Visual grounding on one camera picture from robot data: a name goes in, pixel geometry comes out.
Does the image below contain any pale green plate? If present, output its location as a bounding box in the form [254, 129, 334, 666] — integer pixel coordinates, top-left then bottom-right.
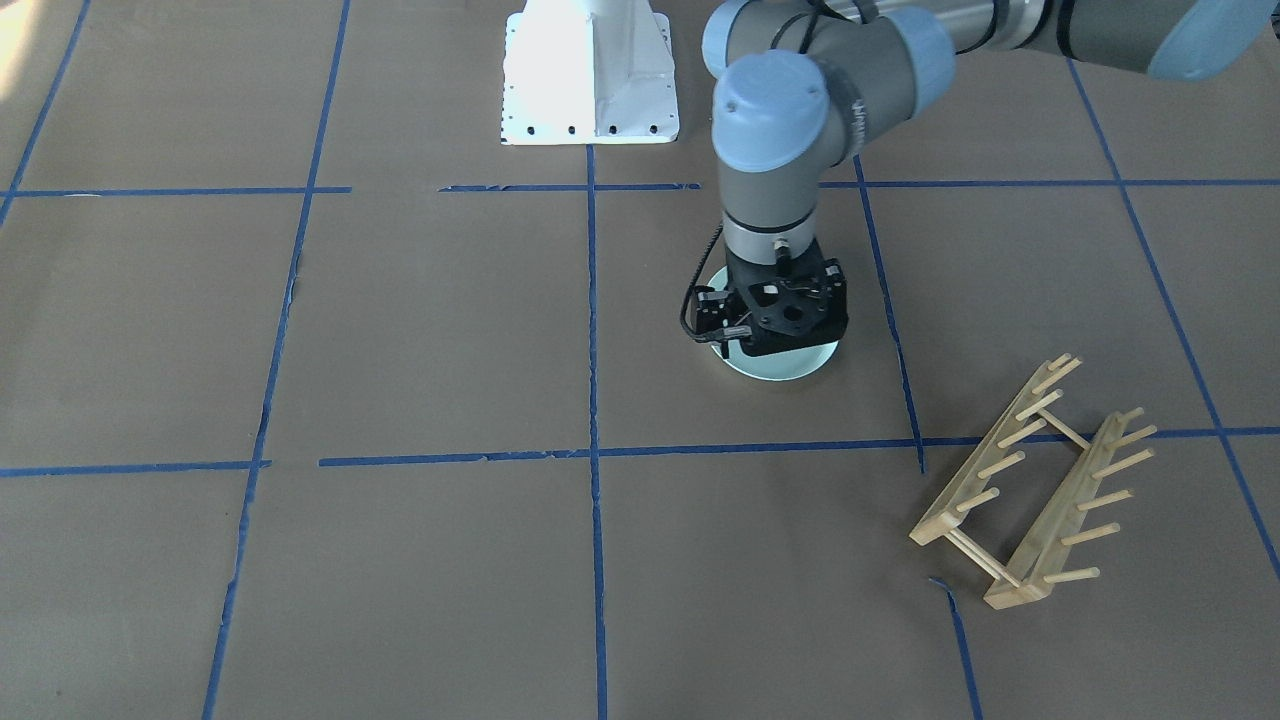
[704, 263, 841, 382]

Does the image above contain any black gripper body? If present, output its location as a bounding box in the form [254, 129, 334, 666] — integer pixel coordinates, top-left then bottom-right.
[695, 241, 849, 356]

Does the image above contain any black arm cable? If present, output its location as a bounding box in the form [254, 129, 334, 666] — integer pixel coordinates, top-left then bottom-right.
[680, 225, 753, 346]

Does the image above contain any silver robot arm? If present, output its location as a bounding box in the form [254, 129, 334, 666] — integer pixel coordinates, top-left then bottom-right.
[681, 1, 1274, 359]

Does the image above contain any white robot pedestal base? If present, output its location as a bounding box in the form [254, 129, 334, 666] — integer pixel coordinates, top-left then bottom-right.
[500, 1, 681, 146]

